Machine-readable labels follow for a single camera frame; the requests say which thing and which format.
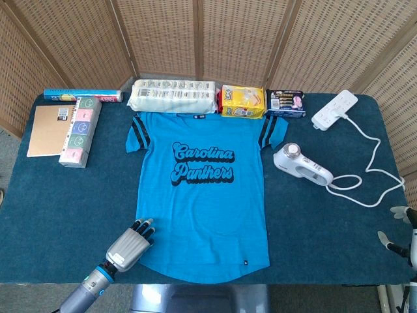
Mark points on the blue red food wrap roll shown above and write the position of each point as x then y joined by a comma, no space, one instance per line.
97,96

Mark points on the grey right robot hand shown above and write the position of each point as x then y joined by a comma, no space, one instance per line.
384,239

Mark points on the pastel pocket tissue multipack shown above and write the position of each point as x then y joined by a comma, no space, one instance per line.
79,130

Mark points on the brown kraft notebook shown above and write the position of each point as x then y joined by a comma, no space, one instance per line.
45,130

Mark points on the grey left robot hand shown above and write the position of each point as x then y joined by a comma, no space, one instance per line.
127,247

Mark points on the blue Carolina Panthers T-shirt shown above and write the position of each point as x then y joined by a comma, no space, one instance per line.
202,202

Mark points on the wicker folding screen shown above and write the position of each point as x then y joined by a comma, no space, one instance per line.
228,32

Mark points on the white toilet paper pack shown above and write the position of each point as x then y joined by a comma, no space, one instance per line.
169,98

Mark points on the white power strip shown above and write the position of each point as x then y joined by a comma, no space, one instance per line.
322,120

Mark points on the grey robot torso base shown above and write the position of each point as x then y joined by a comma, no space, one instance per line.
195,300

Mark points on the teal carpet table cover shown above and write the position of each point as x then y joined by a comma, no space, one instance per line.
65,202

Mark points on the yellow Lipo biscuit bag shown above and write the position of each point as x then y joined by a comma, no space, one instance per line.
241,101

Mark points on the dark blue sanitary pad pack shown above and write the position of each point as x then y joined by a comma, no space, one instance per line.
286,102

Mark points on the white handheld garment steamer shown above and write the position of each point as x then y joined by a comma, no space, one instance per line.
286,163

